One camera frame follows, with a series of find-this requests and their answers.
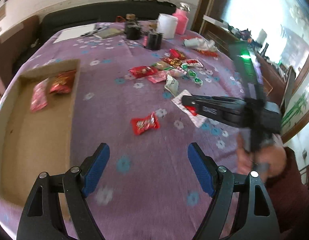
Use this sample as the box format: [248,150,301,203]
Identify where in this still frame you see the white plastic cup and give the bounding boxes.
[157,13,179,40]

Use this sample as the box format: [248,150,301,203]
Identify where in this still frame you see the pile of mixed snacks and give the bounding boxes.
[128,49,204,97]

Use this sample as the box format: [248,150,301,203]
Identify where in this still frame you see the pink sleeved bottle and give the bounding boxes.
[172,2,190,35]

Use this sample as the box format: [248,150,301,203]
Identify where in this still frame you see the white pink snack packet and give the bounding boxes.
[171,89,206,128]

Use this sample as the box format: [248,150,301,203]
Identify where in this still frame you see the bamboo painting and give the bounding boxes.
[280,75,309,142]

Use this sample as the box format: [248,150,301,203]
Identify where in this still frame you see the small red snack packet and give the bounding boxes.
[131,112,160,136]

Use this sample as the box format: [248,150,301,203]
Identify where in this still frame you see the red wrappers pile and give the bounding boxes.
[196,49,219,58]

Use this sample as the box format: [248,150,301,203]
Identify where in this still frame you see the purple floral tablecloth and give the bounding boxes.
[0,21,247,240]

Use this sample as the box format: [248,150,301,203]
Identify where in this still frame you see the cardboard box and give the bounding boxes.
[0,59,81,222]

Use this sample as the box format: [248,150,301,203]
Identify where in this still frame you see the black jar with cork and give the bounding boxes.
[124,13,141,41]

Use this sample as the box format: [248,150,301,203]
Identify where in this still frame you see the window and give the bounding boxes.
[220,0,309,80]

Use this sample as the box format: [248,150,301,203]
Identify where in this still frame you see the person's right hand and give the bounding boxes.
[236,132,287,180]

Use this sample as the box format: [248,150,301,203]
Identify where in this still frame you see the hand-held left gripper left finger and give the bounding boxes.
[16,143,110,240]

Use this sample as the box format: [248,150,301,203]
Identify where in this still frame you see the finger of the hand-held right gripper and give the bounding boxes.
[182,95,208,117]

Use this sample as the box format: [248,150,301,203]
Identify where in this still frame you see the grey book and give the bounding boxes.
[94,28,124,40]

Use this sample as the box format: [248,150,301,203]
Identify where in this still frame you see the black cup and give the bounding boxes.
[143,29,164,51]

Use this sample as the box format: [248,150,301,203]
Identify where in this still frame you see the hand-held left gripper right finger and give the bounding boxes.
[188,142,280,240]

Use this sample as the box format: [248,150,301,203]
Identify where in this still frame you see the person's right forearm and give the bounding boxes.
[265,146,309,240]

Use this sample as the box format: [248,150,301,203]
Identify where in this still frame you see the white paper sheet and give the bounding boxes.
[53,24,96,43]

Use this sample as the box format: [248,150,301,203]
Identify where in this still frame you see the white cloth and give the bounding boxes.
[183,37,218,52]

